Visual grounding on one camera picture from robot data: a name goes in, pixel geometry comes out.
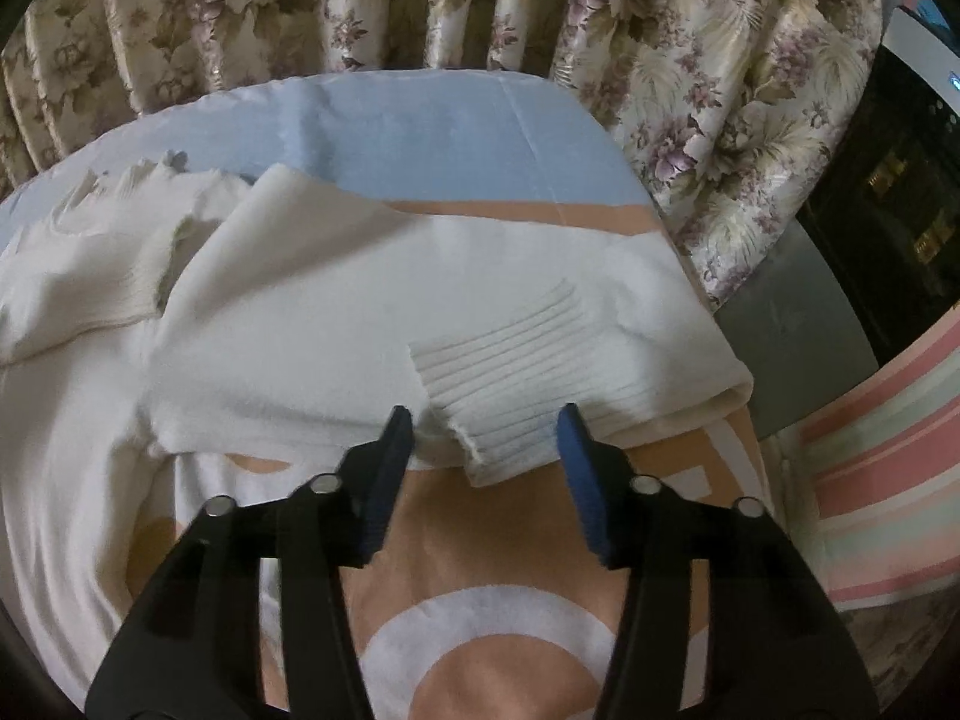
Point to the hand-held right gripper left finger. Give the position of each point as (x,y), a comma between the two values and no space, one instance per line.
(384,480)

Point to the white knit sweater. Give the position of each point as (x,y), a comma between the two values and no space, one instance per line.
(360,300)

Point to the floral curtain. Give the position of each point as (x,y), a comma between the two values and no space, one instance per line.
(712,90)

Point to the white appliance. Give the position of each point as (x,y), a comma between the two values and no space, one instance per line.
(922,45)

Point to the blue orange printed blanket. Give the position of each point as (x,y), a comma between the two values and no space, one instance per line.
(480,547)

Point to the pink striped cloth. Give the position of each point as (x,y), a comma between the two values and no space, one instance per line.
(885,480)

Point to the dark cabinet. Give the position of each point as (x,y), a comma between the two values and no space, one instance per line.
(885,255)

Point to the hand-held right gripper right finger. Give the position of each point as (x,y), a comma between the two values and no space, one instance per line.
(585,487)

